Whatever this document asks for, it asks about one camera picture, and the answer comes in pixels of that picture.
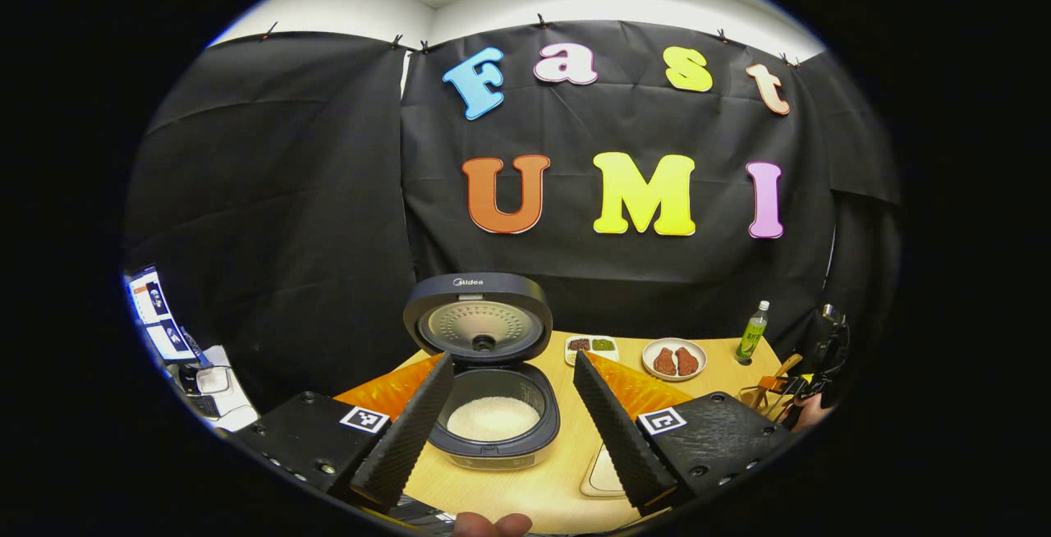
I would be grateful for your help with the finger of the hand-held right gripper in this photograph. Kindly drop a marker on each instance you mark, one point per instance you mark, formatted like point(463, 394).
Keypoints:
point(795, 387)

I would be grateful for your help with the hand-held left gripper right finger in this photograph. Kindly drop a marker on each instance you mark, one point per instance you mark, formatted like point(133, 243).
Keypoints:
point(620, 438)

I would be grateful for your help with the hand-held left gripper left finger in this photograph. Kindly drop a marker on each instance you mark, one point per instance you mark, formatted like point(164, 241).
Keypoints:
point(410, 438)

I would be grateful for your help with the wooden spoon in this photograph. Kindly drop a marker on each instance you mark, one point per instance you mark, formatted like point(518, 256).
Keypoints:
point(784, 369)

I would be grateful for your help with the clear rice tray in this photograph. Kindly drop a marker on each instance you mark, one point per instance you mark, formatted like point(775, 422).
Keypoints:
point(603, 475)

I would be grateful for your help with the white rice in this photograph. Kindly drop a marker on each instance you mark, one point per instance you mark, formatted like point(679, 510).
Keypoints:
point(493, 418)

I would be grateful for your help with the dark grey rice cooker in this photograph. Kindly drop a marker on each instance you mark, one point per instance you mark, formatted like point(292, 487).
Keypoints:
point(484, 328)

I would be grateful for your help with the green drink bottle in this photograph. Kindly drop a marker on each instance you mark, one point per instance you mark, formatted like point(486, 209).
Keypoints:
point(752, 336)

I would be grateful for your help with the brown meat piece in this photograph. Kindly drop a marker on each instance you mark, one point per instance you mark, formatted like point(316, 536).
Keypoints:
point(664, 361)
point(687, 361)

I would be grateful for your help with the white divided dish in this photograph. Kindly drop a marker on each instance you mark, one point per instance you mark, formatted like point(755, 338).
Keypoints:
point(591, 350)

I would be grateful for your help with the white round plate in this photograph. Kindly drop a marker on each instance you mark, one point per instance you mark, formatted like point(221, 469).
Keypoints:
point(675, 342)

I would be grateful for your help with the white device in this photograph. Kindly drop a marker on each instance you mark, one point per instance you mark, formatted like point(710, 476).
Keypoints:
point(218, 385)

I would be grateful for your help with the black backdrop cloth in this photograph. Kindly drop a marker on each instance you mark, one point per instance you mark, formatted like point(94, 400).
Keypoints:
point(296, 192)

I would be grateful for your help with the computer monitor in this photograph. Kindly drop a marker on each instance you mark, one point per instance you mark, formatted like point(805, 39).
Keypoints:
point(156, 315)

